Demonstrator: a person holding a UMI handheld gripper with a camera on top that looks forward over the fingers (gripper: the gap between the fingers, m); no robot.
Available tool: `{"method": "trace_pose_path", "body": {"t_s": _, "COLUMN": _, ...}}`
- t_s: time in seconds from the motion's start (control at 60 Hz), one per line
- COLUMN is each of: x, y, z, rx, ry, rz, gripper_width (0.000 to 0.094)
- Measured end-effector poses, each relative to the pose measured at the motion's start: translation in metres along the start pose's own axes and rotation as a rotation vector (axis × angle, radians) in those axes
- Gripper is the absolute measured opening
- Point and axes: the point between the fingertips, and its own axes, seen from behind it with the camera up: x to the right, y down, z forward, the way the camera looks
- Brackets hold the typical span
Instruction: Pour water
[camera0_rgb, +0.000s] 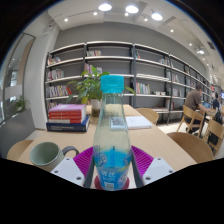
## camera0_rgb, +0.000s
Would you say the small green window plant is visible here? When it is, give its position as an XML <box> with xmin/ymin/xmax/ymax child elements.
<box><xmin>13</xmin><ymin>95</ymin><xmax>29</xmax><ymax>114</ymax></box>

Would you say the pink book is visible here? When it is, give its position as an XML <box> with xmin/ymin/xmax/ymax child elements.
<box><xmin>48</xmin><ymin>103</ymin><xmax>88</xmax><ymax>116</ymax></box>

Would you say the grey shelf unit with books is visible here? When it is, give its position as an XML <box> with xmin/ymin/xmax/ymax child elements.
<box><xmin>44</xmin><ymin>40</ymin><xmax>214</xmax><ymax>124</ymax></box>

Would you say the light wooden chair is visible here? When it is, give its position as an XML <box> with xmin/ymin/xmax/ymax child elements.
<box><xmin>203</xmin><ymin>119</ymin><xmax>224</xmax><ymax>156</ymax></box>
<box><xmin>134</xmin><ymin>107</ymin><xmax>160</xmax><ymax>126</ymax></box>
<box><xmin>176</xmin><ymin>104</ymin><xmax>204</xmax><ymax>134</ymax></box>
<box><xmin>6</xmin><ymin>139</ymin><xmax>34</xmax><ymax>163</ymax></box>
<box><xmin>165</xmin><ymin>131</ymin><xmax>214</xmax><ymax>164</ymax></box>

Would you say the red book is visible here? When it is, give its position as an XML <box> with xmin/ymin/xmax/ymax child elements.
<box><xmin>48</xmin><ymin>109</ymin><xmax>87</xmax><ymax>125</ymax></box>

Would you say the potted green leafy plant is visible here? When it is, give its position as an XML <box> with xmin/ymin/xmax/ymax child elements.
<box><xmin>65</xmin><ymin>65</ymin><xmax>136</xmax><ymax>118</ymax></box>

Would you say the white printed booklet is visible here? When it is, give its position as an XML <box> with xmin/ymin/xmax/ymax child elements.
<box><xmin>124</xmin><ymin>115</ymin><xmax>153</xmax><ymax>130</ymax></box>

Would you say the thick dark blue book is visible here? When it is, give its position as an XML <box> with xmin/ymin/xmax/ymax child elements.
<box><xmin>45</xmin><ymin>114</ymin><xmax>91</xmax><ymax>133</ymax></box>

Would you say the green mug with dotted pattern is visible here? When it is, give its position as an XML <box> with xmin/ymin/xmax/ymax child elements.
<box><xmin>29</xmin><ymin>141</ymin><xmax>80</xmax><ymax>173</ymax></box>

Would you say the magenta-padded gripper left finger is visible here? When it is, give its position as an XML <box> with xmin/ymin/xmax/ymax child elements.
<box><xmin>49</xmin><ymin>145</ymin><xmax>96</xmax><ymax>190</ymax></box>

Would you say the clear bottle with blue cap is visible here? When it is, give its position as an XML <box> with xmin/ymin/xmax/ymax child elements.
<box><xmin>92</xmin><ymin>74</ymin><xmax>133</xmax><ymax>192</ymax></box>

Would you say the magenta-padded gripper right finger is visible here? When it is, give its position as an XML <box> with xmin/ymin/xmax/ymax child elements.
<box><xmin>130</xmin><ymin>145</ymin><xmax>176</xmax><ymax>189</ymax></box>

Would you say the person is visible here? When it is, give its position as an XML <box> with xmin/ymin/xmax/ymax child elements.
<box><xmin>183</xmin><ymin>83</ymin><xmax>209</xmax><ymax>116</ymax></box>
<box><xmin>211</xmin><ymin>91</ymin><xmax>223</xmax><ymax>112</ymax></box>

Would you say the group of ceiling lights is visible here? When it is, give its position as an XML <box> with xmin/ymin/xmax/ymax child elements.
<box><xmin>61</xmin><ymin>1</ymin><xmax>208</xmax><ymax>56</ymax></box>

